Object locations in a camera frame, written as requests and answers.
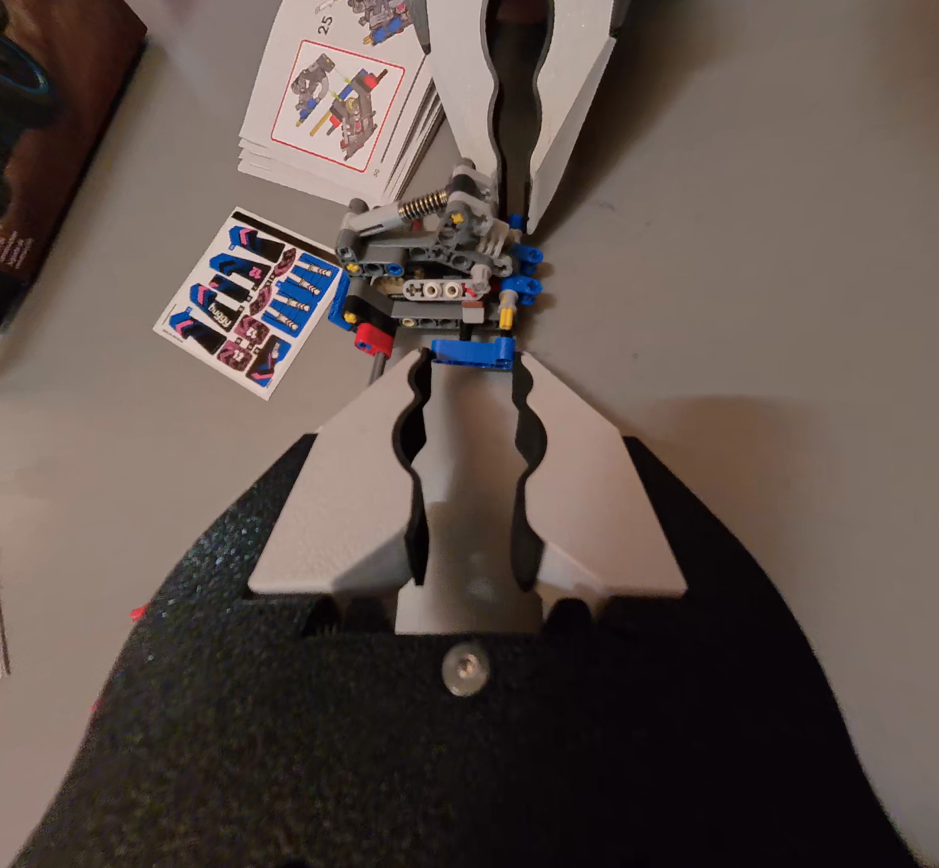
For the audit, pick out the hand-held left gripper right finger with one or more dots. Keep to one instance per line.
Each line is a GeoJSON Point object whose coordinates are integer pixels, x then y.
{"type": "Point", "coordinates": [601, 516]}

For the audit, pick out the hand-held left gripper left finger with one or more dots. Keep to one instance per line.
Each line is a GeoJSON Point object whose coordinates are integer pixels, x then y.
{"type": "Point", "coordinates": [337, 516]}

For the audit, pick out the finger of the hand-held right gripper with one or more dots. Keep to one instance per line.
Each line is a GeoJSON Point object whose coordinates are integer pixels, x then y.
{"type": "Point", "coordinates": [579, 16]}
{"type": "Point", "coordinates": [458, 16]}

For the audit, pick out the grey blue brick vehicle assembly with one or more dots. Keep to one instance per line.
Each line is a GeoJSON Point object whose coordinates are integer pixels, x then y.
{"type": "Point", "coordinates": [440, 259]}

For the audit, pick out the black toy car set box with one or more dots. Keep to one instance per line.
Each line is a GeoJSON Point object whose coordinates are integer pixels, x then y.
{"type": "Point", "coordinates": [66, 112]}

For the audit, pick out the white instruction booklet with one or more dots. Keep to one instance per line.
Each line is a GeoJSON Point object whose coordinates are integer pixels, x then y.
{"type": "Point", "coordinates": [323, 134]}

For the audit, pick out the blue pink sticker sheet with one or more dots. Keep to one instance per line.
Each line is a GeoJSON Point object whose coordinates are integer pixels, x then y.
{"type": "Point", "coordinates": [242, 295]}

